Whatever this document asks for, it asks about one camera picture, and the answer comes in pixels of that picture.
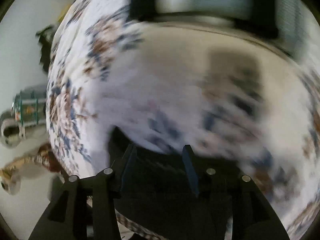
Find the black white striped garment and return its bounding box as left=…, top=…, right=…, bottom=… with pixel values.
left=106, top=126, right=241, bottom=240

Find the black clothes pile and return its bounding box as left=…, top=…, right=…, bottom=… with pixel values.
left=35, top=23, right=59, bottom=74

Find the floral bed blanket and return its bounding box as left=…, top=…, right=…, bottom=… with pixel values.
left=46, top=0, right=319, bottom=239

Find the green wire rack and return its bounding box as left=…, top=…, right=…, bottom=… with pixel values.
left=11, top=84, right=47, bottom=128

